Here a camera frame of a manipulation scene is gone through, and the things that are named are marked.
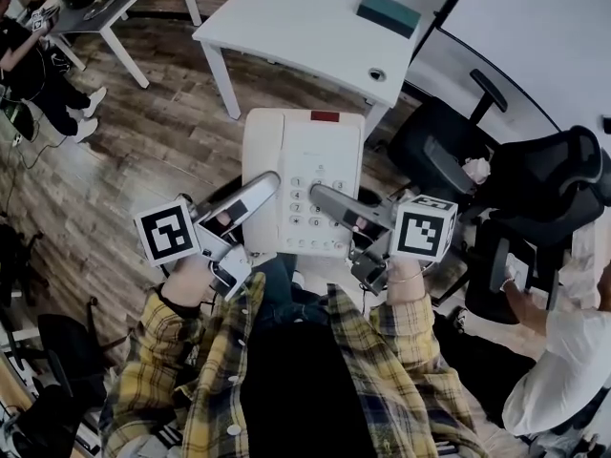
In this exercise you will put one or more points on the person's torso in plaid shirt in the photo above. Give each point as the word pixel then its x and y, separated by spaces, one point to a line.
pixel 286 380

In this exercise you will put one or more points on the gold bangle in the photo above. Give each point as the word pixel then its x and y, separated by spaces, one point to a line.
pixel 406 278

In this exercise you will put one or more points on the person's left forearm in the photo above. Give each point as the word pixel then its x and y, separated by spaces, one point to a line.
pixel 188 279

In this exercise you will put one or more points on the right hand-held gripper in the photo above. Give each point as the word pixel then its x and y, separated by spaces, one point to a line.
pixel 422 229

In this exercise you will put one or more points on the dark green box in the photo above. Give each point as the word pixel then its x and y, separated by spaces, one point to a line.
pixel 389 12

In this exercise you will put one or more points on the person's left hand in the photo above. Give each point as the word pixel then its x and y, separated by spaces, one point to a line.
pixel 225 217

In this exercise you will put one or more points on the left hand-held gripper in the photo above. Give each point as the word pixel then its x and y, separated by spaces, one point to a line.
pixel 167 234

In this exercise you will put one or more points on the black mesh office chair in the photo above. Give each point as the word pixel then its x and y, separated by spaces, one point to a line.
pixel 539 184

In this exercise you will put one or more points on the white table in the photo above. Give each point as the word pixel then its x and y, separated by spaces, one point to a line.
pixel 296 31

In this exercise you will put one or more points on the crumpled white paper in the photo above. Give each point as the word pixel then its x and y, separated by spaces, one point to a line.
pixel 477 170

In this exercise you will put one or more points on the person's right forearm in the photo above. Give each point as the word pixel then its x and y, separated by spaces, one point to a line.
pixel 406 303

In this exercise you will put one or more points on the white curved desk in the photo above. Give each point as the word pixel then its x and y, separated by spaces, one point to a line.
pixel 525 31

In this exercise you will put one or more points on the white desk telephone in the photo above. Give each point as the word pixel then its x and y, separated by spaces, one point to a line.
pixel 322 141

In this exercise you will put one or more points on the person's right hand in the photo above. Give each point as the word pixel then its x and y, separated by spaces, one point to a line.
pixel 361 223

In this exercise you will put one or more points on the person's legs in jeans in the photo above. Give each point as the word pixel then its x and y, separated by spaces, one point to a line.
pixel 286 284

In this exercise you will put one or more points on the grey desk with white legs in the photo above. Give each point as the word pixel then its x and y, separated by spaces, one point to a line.
pixel 100 12

